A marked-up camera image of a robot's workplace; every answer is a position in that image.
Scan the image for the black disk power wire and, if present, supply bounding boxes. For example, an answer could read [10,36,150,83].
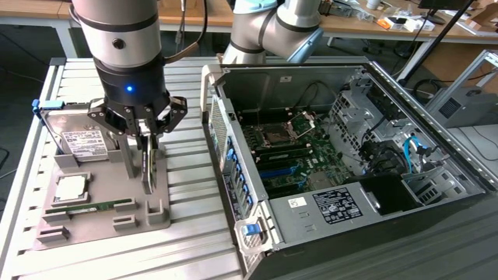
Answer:
[414,142,453,173]

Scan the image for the black RAM slot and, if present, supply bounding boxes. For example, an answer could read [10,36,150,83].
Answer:
[238,112,293,120]
[238,110,293,118]
[256,147,312,155]
[257,154,314,163]
[256,149,313,158]
[257,152,313,160]
[241,116,296,125]
[241,114,294,123]

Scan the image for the green graphics card black fan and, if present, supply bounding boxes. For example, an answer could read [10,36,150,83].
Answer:
[138,121,162,195]

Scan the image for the white box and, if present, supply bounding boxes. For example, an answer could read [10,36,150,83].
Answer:
[389,17,436,32]

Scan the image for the silver CPU chip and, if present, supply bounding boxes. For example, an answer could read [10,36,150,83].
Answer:
[54,176,89,202]

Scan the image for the hard disk in blue caddy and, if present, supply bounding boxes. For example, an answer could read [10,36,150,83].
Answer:
[31,98,119,163]

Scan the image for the blue disk wire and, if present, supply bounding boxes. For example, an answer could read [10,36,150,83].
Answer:
[402,131,428,173]

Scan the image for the green motherboard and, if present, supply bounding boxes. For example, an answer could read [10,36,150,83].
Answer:
[237,107,352,199]

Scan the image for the open black PC case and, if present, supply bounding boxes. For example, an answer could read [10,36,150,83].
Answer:
[201,61,492,280]

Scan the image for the CPU socket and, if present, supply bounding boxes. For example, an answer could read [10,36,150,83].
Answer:
[262,124,300,146]

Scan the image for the metal electronics box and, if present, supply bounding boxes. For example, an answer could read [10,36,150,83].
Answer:
[322,0,356,18]

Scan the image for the grey metal cabinet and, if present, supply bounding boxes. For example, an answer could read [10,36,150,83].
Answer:
[426,86,498,129]

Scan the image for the brown cardboard packaging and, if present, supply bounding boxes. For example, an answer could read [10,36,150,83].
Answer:
[469,0,498,33]

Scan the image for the metal disk bay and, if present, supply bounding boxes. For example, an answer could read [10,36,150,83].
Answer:
[401,167,472,207]

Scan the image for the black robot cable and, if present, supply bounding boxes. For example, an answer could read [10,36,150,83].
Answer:
[162,0,210,64]

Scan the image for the grey plastic parts rack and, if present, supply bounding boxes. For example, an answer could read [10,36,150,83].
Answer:
[35,121,173,251]

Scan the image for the grey power supply unit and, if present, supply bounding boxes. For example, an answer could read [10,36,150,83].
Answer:
[268,182,382,245]

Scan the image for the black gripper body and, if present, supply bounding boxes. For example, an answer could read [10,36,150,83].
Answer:
[95,57,173,121]

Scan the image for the aluminium profile frame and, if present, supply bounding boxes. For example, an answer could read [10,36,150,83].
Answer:
[449,48,498,88]

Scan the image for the silver chipset heatsink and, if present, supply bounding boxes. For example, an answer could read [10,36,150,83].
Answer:
[309,171,338,189]

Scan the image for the perforated metal drive cage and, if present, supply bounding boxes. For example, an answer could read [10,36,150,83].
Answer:
[330,72,416,142]

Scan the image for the black monitor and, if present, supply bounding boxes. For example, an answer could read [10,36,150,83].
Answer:
[418,0,448,25]

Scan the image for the blue expansion slot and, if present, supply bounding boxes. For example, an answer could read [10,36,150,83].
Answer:
[260,166,297,179]

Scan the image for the black wire bundle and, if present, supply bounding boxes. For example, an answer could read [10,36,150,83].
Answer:
[356,136,404,177]

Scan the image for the thin cable silver connector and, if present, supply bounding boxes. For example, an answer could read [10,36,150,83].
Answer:
[175,0,187,45]

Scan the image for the coiled black cable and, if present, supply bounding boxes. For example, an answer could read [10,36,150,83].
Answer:
[412,78,445,102]

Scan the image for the wooden desk white frame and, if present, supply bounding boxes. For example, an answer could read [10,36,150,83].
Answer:
[322,0,498,85]
[0,0,82,58]
[58,0,234,30]

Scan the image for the black tripod pole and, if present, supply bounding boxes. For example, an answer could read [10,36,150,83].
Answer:
[397,0,479,87]

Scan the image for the silver socket cover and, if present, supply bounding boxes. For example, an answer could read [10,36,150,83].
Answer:
[288,110,318,138]

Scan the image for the green RAM stick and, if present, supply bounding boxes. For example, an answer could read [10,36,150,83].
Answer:
[45,198,134,216]

